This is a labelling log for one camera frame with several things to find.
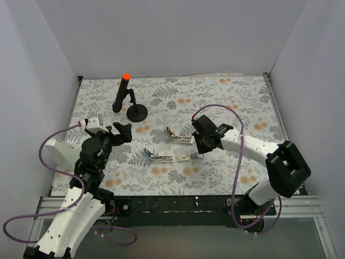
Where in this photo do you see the staple tray with staples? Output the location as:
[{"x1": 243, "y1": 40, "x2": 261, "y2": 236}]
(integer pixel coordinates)
[{"x1": 190, "y1": 153, "x2": 204, "y2": 160}]

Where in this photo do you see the white staple box sleeve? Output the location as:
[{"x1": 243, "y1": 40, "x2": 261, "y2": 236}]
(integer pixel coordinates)
[{"x1": 177, "y1": 154, "x2": 190, "y2": 162}]

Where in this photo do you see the beige green stapler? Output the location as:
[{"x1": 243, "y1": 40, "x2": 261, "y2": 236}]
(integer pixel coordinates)
[{"x1": 164, "y1": 126, "x2": 193, "y2": 145}]

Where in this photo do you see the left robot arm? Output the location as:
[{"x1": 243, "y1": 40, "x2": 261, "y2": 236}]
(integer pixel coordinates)
[{"x1": 23, "y1": 118, "x2": 132, "y2": 258}]

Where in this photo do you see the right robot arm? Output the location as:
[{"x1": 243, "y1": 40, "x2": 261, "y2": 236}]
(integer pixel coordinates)
[{"x1": 192, "y1": 115, "x2": 311, "y2": 215}]

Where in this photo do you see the black microphone desk stand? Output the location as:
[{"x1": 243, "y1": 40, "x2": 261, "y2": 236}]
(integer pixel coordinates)
[{"x1": 126, "y1": 89, "x2": 148, "y2": 122}]

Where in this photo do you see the black microphone orange tip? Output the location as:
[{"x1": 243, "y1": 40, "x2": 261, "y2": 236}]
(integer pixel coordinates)
[{"x1": 112, "y1": 73, "x2": 130, "y2": 113}]

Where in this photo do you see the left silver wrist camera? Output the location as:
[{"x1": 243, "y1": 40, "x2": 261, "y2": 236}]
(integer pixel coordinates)
[{"x1": 80, "y1": 114, "x2": 108, "y2": 133}]

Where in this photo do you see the white angled bracket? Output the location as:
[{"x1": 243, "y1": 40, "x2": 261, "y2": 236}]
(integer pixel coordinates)
[{"x1": 45, "y1": 138, "x2": 81, "y2": 172}]

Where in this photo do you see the black base frame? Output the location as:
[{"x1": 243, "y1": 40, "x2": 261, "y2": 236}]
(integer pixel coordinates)
[{"x1": 104, "y1": 195, "x2": 277, "y2": 228}]

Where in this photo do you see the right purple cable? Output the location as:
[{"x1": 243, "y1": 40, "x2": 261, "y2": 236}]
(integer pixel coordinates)
[{"x1": 191, "y1": 104, "x2": 283, "y2": 235}]

